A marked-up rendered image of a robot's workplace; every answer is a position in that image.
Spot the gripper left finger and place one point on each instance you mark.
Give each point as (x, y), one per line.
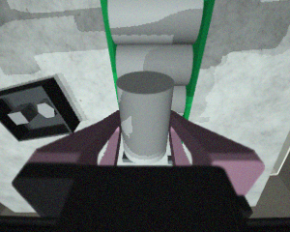
(83, 146)

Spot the black open tray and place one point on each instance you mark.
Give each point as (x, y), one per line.
(65, 121)

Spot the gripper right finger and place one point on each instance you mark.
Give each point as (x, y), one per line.
(242, 164)

